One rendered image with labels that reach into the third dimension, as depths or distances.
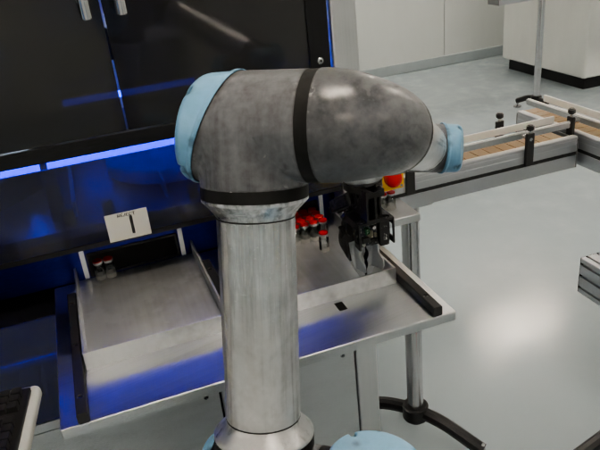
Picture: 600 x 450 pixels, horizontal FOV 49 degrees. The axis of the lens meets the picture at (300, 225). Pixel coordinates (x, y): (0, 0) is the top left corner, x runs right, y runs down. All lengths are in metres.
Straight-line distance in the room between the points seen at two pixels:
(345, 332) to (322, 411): 0.62
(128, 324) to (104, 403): 0.22
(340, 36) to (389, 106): 0.77
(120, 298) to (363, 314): 0.51
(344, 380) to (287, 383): 1.02
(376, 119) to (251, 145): 0.12
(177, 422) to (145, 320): 0.42
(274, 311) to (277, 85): 0.23
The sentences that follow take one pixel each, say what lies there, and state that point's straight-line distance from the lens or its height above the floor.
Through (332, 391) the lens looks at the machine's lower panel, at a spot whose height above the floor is 0.44.
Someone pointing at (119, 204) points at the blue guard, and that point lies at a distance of 1.38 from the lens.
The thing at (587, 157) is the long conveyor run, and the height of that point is 0.87.
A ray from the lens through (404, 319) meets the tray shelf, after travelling 1.22.
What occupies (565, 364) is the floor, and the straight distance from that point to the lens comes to 2.61.
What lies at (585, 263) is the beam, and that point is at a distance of 2.14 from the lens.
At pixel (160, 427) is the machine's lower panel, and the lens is 1.67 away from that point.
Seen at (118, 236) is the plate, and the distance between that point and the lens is 1.40.
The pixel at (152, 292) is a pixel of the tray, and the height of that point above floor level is 0.88.
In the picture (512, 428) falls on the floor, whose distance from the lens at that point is 2.33.
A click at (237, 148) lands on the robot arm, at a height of 1.36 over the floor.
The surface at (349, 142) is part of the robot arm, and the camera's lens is 0.62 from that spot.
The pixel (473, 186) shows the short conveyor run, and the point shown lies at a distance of 1.81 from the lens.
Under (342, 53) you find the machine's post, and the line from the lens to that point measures 1.42.
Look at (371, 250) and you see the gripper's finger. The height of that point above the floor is 0.96.
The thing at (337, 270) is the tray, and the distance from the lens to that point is 1.38.
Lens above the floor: 1.56
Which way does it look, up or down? 25 degrees down
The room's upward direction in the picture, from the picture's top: 6 degrees counter-clockwise
